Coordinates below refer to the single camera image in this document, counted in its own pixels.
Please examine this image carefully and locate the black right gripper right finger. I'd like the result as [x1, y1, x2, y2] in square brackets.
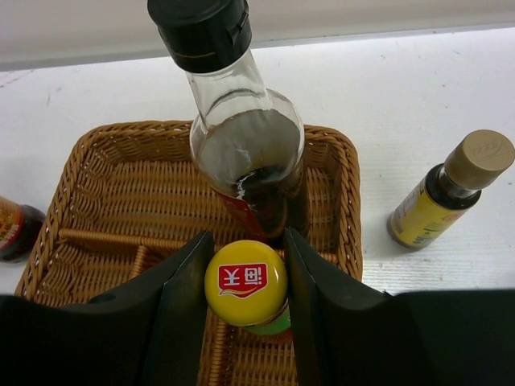
[284, 229, 514, 385]

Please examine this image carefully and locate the yellow label sesame oil bottle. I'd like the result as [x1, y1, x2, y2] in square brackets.
[387, 129, 514, 250]

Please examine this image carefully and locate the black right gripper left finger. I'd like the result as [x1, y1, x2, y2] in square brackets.
[1, 232, 214, 385]

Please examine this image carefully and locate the red lid chili sauce jar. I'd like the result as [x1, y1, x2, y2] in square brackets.
[1, 197, 45, 262]

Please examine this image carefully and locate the tall dark soy sauce bottle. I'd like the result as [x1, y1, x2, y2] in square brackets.
[147, 0, 309, 247]

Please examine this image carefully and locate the green label chili sauce bottle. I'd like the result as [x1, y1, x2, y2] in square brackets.
[204, 240, 290, 337]

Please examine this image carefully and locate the brown wicker divided basket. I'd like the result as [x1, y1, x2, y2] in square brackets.
[14, 120, 364, 386]

